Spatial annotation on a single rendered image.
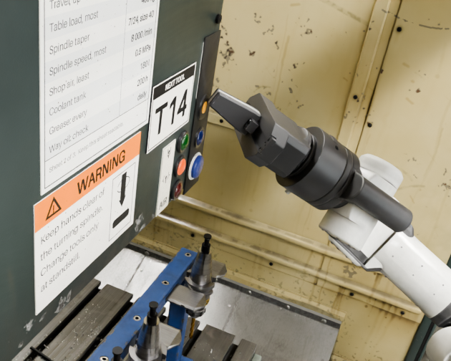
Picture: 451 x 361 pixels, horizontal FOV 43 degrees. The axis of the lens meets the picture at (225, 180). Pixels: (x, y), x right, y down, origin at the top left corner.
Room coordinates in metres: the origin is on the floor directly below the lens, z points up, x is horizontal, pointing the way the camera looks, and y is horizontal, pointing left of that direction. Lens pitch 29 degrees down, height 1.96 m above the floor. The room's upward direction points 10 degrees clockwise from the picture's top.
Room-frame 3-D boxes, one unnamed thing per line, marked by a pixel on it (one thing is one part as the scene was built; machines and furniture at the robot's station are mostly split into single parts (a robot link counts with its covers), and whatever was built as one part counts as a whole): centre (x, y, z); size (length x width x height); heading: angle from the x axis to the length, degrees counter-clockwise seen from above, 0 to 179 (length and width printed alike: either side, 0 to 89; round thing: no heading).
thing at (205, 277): (0.89, 0.01, 1.26); 0.04 x 0.04 x 0.07
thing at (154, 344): (0.68, 0.08, 1.26); 0.04 x 0.04 x 0.07
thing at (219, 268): (0.95, 0.00, 1.21); 0.07 x 0.05 x 0.01; 73
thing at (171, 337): (0.73, 0.06, 1.21); 0.07 x 0.05 x 0.01; 73
